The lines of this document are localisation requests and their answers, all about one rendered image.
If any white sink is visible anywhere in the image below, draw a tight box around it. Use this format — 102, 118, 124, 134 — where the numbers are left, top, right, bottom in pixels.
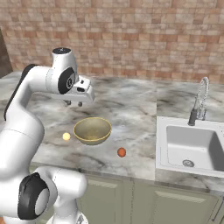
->
155, 115, 224, 179

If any chrome spring tap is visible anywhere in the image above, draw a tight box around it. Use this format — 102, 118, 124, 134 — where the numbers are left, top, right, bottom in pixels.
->
187, 76, 211, 127

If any orange-brown egg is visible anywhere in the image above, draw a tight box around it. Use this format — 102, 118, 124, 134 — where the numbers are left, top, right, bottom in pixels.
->
116, 147, 127, 158

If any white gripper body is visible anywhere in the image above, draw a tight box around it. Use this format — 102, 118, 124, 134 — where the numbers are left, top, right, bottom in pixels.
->
62, 85, 95, 104

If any olive green bowl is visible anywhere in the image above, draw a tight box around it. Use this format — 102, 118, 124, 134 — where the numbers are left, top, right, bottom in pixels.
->
73, 116, 113, 146

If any grey cupboard handle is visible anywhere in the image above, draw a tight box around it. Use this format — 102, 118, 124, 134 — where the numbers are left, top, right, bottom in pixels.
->
213, 199, 224, 222

